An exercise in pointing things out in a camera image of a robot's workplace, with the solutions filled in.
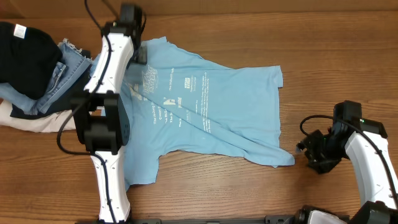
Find black folded garment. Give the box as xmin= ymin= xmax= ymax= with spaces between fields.
xmin=1 ymin=22 xmax=62 ymax=100

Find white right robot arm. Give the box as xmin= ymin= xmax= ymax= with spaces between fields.
xmin=294 ymin=100 xmax=397 ymax=224

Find beige folded cloth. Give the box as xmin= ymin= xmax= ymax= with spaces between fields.
xmin=1 ymin=100 xmax=72 ymax=133

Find light blue printed t-shirt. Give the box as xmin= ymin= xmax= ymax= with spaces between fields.
xmin=90 ymin=36 xmax=295 ymax=191

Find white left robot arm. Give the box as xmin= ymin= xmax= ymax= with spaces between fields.
xmin=71 ymin=3 xmax=147 ymax=223

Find dark navy folded garment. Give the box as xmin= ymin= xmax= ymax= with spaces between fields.
xmin=9 ymin=49 xmax=94 ymax=120

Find blue denim jeans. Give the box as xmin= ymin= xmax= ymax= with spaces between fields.
xmin=0 ymin=38 xmax=94 ymax=116

